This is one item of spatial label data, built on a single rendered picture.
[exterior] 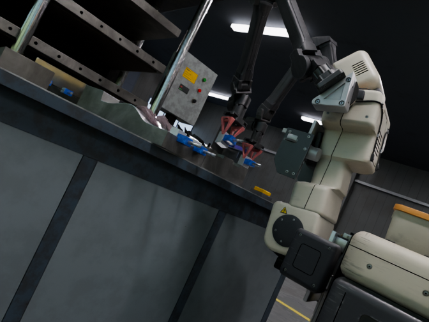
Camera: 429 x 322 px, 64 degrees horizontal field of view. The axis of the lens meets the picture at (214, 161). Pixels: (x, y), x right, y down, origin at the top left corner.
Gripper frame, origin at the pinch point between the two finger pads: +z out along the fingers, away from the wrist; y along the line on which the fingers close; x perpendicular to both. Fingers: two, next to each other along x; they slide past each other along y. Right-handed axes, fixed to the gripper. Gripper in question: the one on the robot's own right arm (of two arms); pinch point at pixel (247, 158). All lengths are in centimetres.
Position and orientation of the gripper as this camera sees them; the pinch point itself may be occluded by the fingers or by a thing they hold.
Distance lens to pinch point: 174.9
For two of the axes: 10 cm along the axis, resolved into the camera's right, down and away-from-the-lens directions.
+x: 6.1, 2.1, -7.6
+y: -6.8, -3.6, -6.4
